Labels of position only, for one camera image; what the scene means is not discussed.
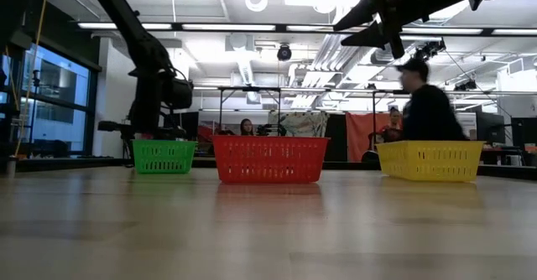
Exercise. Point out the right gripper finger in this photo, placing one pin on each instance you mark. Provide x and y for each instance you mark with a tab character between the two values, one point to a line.
363	16
371	39

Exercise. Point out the green plastic basket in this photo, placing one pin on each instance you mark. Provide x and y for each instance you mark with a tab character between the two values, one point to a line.
164	156

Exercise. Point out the red plastic basket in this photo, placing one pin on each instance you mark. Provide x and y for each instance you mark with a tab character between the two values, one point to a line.
270	158

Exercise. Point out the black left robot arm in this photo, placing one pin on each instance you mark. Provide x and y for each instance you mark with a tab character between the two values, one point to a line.
142	49

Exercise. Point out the orange curtain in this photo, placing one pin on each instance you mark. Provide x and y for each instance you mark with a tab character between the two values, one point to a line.
361	133

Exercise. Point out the person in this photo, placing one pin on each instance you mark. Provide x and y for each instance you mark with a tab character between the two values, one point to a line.
247	128
392	133
428	116

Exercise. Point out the large window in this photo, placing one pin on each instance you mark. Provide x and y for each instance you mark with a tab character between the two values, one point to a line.
54	83

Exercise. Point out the black curtain panel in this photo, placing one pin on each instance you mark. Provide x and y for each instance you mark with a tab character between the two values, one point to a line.
337	137

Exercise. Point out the patterned cloth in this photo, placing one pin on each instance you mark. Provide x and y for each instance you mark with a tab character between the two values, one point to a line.
302	125

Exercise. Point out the black bar with light strips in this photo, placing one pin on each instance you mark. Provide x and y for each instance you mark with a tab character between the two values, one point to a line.
228	27

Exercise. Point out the yellow plastic basket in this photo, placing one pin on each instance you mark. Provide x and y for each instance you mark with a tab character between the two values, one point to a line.
430	160

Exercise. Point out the small cup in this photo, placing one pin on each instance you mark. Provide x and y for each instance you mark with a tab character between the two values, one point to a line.
11	167

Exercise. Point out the black monitor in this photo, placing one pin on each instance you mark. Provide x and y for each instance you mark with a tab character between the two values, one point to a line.
524	131
488	127

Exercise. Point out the black metal rig frame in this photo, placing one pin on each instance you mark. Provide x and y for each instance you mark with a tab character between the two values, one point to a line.
249	89
384	91

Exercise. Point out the black camera cluster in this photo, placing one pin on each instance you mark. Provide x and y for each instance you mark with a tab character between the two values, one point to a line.
470	85
432	47

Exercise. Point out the silver ventilation duct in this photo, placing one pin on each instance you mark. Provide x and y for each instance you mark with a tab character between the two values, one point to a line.
457	14

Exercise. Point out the black round camera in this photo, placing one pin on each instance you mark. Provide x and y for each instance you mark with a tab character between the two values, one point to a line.
284	53

